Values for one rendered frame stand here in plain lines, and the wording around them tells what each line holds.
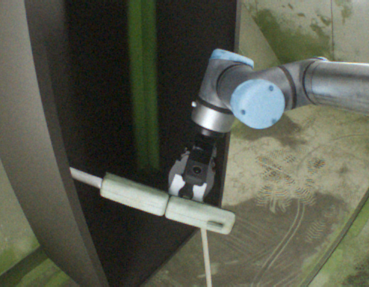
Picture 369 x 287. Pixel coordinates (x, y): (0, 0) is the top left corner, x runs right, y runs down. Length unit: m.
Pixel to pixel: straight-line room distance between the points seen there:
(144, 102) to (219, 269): 0.83
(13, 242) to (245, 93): 1.55
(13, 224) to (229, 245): 1.08
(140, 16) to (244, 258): 1.16
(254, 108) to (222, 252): 1.27
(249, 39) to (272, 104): 2.25
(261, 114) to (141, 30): 0.67
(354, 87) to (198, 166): 0.39
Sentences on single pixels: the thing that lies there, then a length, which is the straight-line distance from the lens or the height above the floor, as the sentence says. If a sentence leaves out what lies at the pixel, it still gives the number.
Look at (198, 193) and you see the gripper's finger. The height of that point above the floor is 0.91.
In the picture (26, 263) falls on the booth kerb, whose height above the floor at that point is 0.12.
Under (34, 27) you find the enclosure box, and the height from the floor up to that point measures 1.42.
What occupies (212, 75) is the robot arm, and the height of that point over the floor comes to 1.17.
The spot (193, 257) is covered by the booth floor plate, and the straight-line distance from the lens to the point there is 1.92.
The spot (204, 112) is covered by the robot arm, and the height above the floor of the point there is 1.10.
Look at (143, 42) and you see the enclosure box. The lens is 1.33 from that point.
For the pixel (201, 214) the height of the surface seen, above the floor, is 0.90.
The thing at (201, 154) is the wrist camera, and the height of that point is 1.02.
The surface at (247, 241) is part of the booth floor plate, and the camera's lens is 1.95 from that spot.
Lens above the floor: 1.55
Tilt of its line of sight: 36 degrees down
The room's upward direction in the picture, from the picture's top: 10 degrees counter-clockwise
